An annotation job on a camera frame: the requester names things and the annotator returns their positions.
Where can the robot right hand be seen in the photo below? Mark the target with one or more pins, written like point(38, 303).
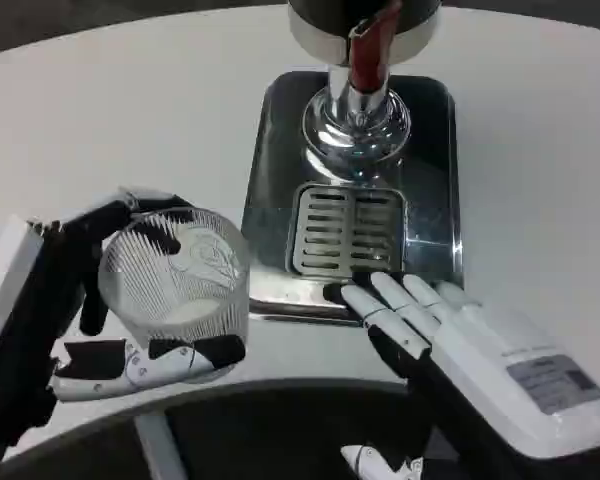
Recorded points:
point(490, 360)

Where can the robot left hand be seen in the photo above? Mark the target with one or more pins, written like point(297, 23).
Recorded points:
point(25, 310)

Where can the clear ribbed glass cup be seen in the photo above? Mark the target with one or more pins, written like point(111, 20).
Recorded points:
point(200, 280)

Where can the steel drip tray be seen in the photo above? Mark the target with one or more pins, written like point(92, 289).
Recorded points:
point(430, 200)

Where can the grey support bar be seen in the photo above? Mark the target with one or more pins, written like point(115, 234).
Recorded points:
point(160, 445)

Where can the chrome drink dispenser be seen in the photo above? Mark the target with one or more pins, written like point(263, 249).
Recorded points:
point(330, 30)

